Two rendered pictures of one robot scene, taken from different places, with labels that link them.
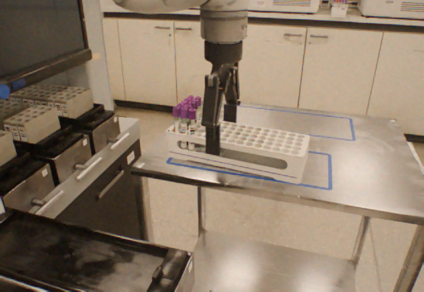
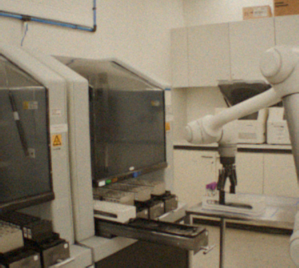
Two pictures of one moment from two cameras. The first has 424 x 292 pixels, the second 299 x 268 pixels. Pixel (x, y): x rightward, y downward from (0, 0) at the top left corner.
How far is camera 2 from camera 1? 1.15 m
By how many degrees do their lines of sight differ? 28
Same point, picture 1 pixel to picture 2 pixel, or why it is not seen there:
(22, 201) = not seen: hidden behind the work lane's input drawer
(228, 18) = (227, 147)
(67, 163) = (154, 212)
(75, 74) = (157, 175)
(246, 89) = not seen: hidden behind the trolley
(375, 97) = not seen: outside the picture
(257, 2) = (277, 137)
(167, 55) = (209, 179)
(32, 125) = (141, 193)
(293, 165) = (254, 207)
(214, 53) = (223, 161)
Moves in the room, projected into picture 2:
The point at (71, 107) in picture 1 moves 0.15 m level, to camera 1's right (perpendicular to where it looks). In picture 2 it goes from (155, 189) to (183, 190)
